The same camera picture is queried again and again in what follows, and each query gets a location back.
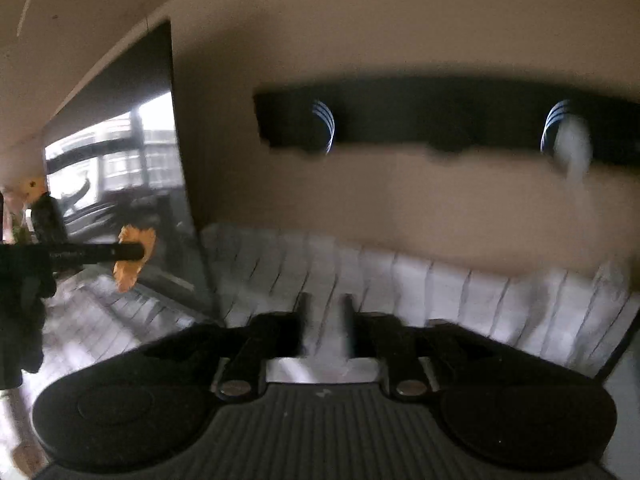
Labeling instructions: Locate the yellow plush toy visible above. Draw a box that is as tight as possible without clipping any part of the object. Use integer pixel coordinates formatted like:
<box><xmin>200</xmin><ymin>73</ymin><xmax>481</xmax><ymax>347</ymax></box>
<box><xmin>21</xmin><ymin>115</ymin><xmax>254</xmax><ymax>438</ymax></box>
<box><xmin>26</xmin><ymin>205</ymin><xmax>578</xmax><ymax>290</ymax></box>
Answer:
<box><xmin>19</xmin><ymin>175</ymin><xmax>47</xmax><ymax>202</ymax></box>

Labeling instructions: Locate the black monitor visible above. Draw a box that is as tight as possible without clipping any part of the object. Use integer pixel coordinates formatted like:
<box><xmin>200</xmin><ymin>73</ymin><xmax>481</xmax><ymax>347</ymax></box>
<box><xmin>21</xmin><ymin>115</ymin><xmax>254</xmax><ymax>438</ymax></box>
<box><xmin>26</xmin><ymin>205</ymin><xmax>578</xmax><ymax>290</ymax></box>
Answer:
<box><xmin>42</xmin><ymin>19</ymin><xmax>222</xmax><ymax>324</ymax></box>

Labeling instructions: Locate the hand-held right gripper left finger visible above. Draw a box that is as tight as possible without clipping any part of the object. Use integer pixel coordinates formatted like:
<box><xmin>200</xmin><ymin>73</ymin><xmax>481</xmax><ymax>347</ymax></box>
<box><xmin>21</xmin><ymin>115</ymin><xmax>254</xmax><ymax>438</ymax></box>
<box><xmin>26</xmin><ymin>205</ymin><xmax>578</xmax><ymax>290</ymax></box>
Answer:
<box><xmin>145</xmin><ymin>293</ymin><xmax>313</xmax><ymax>401</ymax></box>

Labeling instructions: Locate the white striped round object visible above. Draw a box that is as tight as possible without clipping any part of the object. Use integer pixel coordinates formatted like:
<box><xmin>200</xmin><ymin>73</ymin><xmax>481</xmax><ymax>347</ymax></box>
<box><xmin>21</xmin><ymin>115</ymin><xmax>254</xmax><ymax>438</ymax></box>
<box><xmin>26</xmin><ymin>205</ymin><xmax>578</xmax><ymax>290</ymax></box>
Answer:
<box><xmin>540</xmin><ymin>99</ymin><xmax>595</xmax><ymax>181</ymax></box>
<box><xmin>311</xmin><ymin>99</ymin><xmax>336</xmax><ymax>155</ymax></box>

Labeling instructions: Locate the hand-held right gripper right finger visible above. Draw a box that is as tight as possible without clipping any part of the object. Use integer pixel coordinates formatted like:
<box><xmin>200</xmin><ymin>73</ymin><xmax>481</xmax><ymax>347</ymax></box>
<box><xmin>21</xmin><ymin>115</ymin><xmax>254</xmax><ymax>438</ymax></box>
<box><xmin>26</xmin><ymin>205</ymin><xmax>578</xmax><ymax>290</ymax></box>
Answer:
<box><xmin>340</xmin><ymin>294</ymin><xmax>507</xmax><ymax>402</ymax></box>

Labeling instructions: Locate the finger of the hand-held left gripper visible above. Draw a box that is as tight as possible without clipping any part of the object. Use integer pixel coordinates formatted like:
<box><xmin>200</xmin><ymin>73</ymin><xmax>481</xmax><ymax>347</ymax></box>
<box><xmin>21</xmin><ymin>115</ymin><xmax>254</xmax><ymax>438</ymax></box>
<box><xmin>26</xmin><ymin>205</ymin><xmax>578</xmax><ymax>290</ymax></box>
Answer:
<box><xmin>47</xmin><ymin>241</ymin><xmax>147</xmax><ymax>264</ymax></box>

